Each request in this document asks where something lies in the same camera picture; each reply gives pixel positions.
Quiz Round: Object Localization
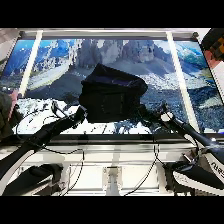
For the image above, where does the pink garment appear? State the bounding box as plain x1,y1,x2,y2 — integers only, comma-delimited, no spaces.
8,88,20,115

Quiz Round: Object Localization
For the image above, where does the dark green garment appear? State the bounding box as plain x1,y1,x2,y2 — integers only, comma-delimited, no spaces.
0,91,24,141

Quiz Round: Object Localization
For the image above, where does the red garment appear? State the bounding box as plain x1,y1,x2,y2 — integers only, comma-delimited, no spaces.
203,49,224,73

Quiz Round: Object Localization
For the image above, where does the black orange checked garment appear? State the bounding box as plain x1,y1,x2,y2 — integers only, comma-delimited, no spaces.
200,28,224,63

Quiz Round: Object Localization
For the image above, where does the silver frame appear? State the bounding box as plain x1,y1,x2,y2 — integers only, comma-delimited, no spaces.
0,29,224,197

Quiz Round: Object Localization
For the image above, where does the black cable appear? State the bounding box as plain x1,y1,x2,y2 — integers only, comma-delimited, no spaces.
124,142,160,197
14,109,86,197

